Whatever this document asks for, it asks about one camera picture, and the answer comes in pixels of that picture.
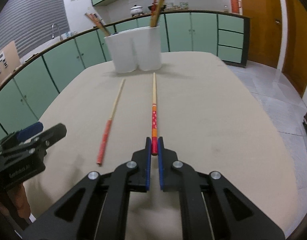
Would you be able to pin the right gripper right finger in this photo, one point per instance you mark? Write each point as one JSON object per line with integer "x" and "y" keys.
{"x": 211, "y": 206}

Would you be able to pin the chrome sink faucet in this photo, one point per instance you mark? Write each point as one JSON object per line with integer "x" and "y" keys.
{"x": 55, "y": 29}

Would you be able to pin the wooden door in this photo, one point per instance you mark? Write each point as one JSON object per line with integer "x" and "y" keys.
{"x": 265, "y": 30}
{"x": 295, "y": 62}

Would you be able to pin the red-handled chopstick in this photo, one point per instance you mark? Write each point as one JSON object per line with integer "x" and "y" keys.
{"x": 107, "y": 129}

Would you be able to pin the person's left hand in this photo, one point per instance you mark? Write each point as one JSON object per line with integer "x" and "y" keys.
{"x": 19, "y": 199}

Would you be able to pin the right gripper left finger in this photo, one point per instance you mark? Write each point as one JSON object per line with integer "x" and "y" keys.
{"x": 96, "y": 207}

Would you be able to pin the green lower kitchen cabinets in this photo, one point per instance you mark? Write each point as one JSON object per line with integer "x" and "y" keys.
{"x": 31, "y": 88}

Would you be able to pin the orange thermos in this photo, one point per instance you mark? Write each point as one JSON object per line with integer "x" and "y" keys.
{"x": 236, "y": 5}

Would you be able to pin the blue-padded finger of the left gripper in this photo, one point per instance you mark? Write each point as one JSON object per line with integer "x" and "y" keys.
{"x": 30, "y": 131}

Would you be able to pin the plain bamboo chopstick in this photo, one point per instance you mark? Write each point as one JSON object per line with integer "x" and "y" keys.
{"x": 155, "y": 17}

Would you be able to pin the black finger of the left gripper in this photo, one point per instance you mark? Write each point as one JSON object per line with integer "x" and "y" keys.
{"x": 48, "y": 138}

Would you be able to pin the white cooking pot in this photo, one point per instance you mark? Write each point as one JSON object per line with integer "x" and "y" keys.
{"x": 136, "y": 10}

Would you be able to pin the white twin utensil holder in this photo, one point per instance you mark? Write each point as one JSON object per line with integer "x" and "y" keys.
{"x": 133, "y": 49}

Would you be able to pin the dark thin chopstick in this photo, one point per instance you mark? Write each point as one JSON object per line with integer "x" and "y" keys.
{"x": 96, "y": 21}

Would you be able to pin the orange red patterned chopstick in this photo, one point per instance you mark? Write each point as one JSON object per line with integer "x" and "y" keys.
{"x": 154, "y": 130}

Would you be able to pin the grey window blind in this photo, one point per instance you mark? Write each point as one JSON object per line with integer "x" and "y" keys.
{"x": 28, "y": 23}

